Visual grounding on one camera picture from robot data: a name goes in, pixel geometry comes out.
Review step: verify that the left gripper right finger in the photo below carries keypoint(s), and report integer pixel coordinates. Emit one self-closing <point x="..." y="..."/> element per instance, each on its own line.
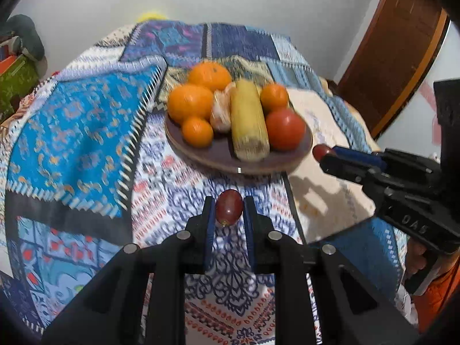
<point x="320" y="297"/>

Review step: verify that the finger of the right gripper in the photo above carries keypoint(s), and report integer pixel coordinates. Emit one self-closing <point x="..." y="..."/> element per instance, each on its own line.
<point x="351" y="169"/>
<point x="359" y="156"/>

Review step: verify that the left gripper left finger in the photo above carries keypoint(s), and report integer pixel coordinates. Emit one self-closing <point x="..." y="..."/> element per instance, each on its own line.
<point x="138" y="297"/>

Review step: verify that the red grape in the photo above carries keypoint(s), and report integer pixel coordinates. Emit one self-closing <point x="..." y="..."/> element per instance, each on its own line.
<point x="229" y="207"/>
<point x="322" y="150"/>

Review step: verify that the red tomato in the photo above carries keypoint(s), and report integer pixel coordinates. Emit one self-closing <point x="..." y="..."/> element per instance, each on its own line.
<point x="285" y="129"/>

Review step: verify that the sugarcane piece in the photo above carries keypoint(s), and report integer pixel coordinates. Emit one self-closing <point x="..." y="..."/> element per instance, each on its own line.
<point x="248" y="128"/>

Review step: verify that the small mandarin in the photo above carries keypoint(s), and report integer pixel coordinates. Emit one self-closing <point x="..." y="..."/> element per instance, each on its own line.
<point x="273" y="96"/>
<point x="197" y="132"/>

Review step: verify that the pomelo segment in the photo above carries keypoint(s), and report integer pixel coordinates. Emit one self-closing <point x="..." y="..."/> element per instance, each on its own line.
<point x="220" y="117"/>

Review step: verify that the right hand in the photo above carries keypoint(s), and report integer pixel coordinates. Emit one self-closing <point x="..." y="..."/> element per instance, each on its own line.
<point x="414" y="259"/>

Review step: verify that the brown wooden door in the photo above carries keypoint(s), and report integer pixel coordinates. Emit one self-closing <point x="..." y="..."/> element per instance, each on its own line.
<point x="396" y="52"/>

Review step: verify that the patterned patchwork tablecloth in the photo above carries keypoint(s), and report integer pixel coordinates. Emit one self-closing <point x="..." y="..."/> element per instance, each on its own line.
<point x="87" y="167"/>

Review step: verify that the brown oval plate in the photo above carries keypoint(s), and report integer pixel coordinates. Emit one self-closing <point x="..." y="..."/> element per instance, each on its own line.
<point x="220" y="154"/>

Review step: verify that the large rear orange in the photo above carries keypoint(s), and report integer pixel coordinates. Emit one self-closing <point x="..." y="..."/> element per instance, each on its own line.
<point x="211" y="75"/>

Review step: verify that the large orange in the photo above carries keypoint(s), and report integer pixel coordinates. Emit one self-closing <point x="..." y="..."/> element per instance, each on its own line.
<point x="211" y="75"/>
<point x="189" y="100"/>

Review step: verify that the large front orange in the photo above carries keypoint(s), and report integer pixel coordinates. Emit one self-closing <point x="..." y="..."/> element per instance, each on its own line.
<point x="189" y="100"/>

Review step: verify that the yellow blanket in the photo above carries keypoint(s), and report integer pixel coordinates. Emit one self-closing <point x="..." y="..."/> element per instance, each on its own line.
<point x="150" y="15"/>

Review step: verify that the grey plush toy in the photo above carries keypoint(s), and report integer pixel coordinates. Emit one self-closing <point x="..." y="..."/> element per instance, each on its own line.
<point x="23" y="27"/>

